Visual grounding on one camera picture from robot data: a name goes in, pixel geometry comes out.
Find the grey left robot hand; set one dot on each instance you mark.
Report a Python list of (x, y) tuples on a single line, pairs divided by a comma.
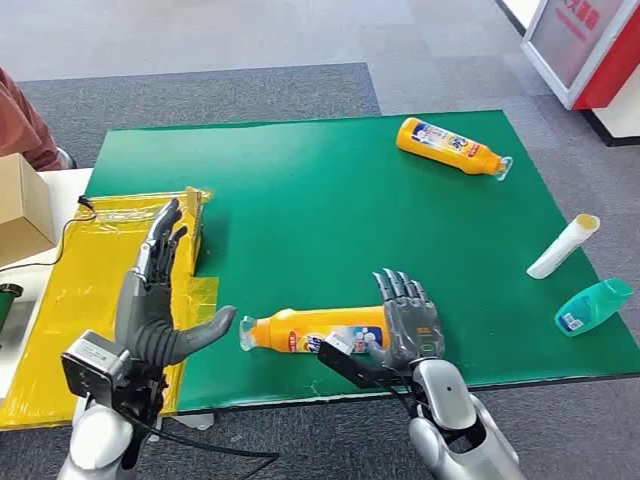
[(145, 311)]

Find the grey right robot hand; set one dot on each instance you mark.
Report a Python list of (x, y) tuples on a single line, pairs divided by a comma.
[(412, 324)]

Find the orange detergent bottle clear cap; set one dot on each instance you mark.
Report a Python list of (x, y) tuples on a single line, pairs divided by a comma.
[(440, 146), (300, 328)]

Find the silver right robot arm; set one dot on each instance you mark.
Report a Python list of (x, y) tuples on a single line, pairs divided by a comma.
[(450, 404)]

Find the white bottle yellow cap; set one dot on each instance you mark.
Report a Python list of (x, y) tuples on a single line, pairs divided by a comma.
[(560, 248)]

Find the teal plastic bottle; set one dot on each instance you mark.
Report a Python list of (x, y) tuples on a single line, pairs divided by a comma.
[(590, 308)]

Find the yellow plastic covered tray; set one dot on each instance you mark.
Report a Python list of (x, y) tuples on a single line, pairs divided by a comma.
[(80, 291)]

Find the green table mat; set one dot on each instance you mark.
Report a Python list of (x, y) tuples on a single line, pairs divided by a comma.
[(340, 232)]

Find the dark green round object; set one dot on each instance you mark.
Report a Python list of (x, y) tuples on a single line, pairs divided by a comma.
[(7, 301)]

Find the brown cardboard box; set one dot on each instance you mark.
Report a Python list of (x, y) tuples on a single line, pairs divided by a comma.
[(20, 212)]

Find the red white sign stand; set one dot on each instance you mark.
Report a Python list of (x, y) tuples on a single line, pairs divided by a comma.
[(580, 40)]

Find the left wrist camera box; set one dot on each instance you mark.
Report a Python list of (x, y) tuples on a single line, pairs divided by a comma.
[(92, 364)]

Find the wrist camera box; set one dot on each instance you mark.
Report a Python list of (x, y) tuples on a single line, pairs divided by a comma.
[(92, 364), (350, 364)]

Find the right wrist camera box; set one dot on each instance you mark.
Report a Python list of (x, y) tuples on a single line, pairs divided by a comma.
[(350, 364)]

